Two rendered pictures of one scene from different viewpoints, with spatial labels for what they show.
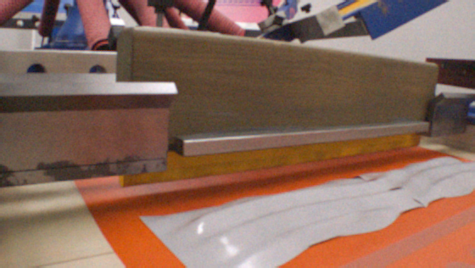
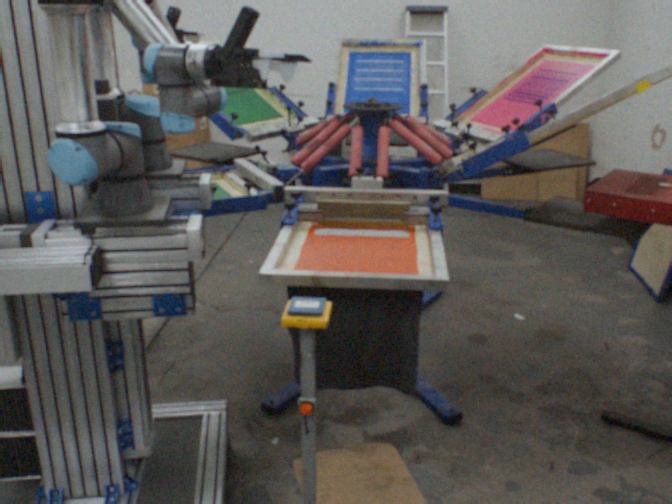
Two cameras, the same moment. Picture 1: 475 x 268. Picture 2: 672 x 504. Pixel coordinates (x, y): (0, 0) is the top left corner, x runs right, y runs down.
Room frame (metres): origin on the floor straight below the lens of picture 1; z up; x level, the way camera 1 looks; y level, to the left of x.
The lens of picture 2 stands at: (-1.68, -1.64, 1.78)
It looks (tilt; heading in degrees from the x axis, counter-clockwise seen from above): 20 degrees down; 40
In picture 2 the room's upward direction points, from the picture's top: straight up
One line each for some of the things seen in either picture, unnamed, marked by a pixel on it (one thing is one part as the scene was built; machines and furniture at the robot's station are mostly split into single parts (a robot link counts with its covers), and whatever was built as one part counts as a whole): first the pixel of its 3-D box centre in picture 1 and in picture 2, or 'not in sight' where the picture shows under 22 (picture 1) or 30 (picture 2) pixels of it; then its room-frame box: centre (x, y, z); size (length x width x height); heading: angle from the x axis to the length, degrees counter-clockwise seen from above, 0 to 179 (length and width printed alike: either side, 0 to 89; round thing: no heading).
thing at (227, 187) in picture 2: not in sight; (192, 174); (0.20, 0.79, 1.05); 1.08 x 0.61 x 0.23; 155
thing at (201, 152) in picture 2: not in sight; (270, 167); (0.96, 1.08, 0.91); 1.34 x 0.40 x 0.08; 95
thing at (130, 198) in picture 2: not in sight; (123, 190); (-0.70, -0.07, 1.31); 0.15 x 0.15 x 0.10
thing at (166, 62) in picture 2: not in sight; (172, 62); (-0.73, -0.36, 1.65); 0.11 x 0.08 x 0.09; 111
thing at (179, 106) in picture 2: not in sight; (180, 106); (-0.71, -0.36, 1.56); 0.11 x 0.08 x 0.11; 21
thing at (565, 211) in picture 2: not in sight; (495, 206); (1.08, -0.26, 0.91); 1.34 x 0.40 x 0.08; 95
